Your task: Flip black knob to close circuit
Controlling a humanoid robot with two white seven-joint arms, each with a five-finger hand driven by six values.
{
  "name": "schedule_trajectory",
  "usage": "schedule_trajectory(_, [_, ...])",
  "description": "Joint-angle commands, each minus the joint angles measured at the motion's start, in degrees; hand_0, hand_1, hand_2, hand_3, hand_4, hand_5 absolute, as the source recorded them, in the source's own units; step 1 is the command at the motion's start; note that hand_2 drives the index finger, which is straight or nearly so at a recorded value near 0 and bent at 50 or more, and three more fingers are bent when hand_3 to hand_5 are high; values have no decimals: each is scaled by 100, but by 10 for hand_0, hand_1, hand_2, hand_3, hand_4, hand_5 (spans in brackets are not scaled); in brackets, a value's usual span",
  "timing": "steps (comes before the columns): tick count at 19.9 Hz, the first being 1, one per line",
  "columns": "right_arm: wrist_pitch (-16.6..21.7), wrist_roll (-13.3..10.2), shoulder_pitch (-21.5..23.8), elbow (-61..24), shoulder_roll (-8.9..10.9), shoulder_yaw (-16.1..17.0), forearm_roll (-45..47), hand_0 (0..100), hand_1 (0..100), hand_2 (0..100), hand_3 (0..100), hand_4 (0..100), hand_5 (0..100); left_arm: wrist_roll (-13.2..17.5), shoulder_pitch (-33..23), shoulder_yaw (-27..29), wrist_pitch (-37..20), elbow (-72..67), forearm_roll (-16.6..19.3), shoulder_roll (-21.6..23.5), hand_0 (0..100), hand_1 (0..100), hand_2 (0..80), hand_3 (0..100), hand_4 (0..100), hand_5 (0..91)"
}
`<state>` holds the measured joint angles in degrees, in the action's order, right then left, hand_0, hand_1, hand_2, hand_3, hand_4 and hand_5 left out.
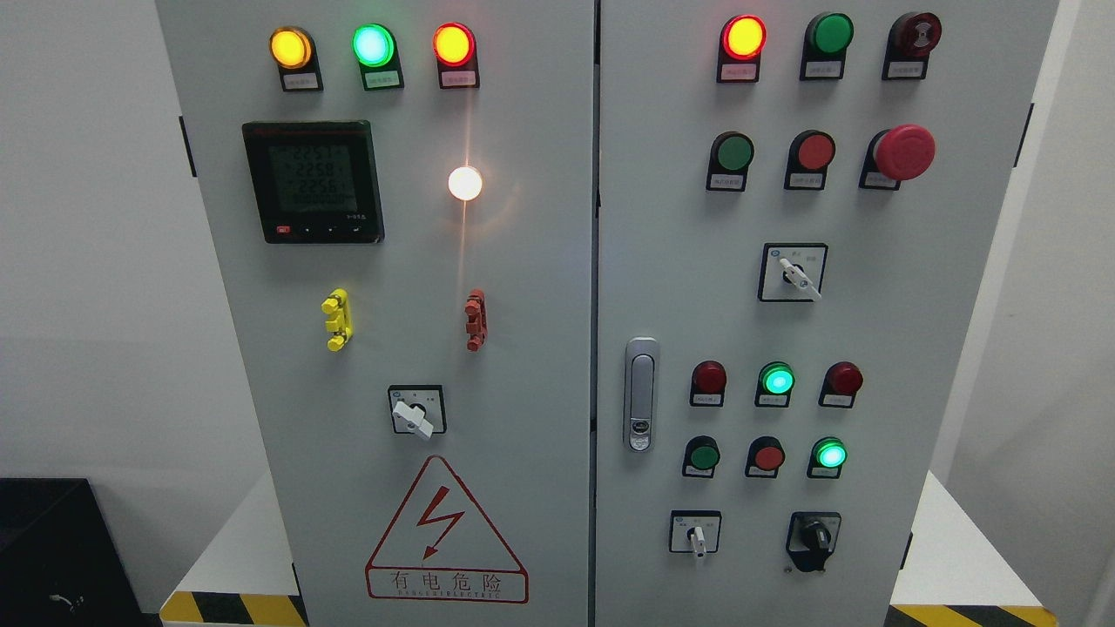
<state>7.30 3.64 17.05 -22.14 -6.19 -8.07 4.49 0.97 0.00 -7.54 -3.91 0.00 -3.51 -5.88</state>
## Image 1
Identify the black knob selector switch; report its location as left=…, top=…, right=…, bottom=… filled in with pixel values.
left=785, top=511, right=841, bottom=572

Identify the red terminal connector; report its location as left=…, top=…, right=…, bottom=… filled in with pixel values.
left=463, top=289, right=489, bottom=353

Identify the white glowing lamp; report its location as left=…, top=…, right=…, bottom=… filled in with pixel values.
left=447, top=165, right=484, bottom=202

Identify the dark red indicator light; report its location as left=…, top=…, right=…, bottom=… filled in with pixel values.
left=689, top=360, right=727, bottom=408

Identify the grey left cabinet door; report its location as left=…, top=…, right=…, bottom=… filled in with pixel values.
left=157, top=1, right=597, bottom=626

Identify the grey cabinet door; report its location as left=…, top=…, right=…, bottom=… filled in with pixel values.
left=597, top=1, right=1058, bottom=626
left=157, top=1, right=597, bottom=626

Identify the small green push button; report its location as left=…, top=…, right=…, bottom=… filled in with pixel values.
left=682, top=435, right=720, bottom=479

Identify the yellow terminal connector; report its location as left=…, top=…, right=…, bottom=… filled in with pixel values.
left=320, top=288, right=353, bottom=353

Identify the green lit middle indicator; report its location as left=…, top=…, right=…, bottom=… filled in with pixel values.
left=755, top=361, right=796, bottom=408

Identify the small red push button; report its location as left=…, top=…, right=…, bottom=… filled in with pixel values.
left=744, top=436, right=786, bottom=479

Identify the red electric hazard sticker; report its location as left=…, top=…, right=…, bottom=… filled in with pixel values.
left=365, top=455, right=529, bottom=602

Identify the grey right cabinet door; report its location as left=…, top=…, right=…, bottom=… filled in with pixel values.
left=597, top=1, right=1058, bottom=626

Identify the black digital power meter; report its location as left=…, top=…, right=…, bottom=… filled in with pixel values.
left=242, top=120, right=385, bottom=245

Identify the red orange indicator light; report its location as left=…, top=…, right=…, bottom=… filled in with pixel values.
left=432, top=23, right=479, bottom=89

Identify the red right indicator light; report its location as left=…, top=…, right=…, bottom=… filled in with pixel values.
left=820, top=361, right=864, bottom=409

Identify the green lower right indicator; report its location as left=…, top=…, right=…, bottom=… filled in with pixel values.
left=806, top=436, right=849, bottom=479

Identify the green lit indicator light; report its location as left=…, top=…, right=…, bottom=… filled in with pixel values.
left=351, top=23, right=405, bottom=91

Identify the red lit indicator top right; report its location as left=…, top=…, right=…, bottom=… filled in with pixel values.
left=716, top=15, right=767, bottom=84

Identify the yellow indicator light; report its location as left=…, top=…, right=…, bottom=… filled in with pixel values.
left=268, top=25, right=323, bottom=91

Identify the red emergency stop button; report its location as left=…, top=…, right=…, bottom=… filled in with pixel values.
left=859, top=124, right=935, bottom=191

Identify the green indicator top right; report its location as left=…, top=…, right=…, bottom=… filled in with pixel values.
left=798, top=12, right=854, bottom=81

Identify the dark red buzzer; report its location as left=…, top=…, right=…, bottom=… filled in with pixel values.
left=882, top=12, right=943, bottom=81

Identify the black box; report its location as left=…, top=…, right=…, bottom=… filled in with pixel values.
left=1, top=479, right=145, bottom=626

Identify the silver door handle lock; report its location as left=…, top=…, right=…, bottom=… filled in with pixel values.
left=624, top=337, right=659, bottom=452

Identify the white handle selector switch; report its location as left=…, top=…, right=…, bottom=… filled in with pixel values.
left=388, top=384, right=447, bottom=442

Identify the white lever rotary switch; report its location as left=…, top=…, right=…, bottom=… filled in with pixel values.
left=758, top=243, right=828, bottom=302

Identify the small white lever switch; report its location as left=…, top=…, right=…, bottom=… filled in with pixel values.
left=668, top=509, right=723, bottom=568

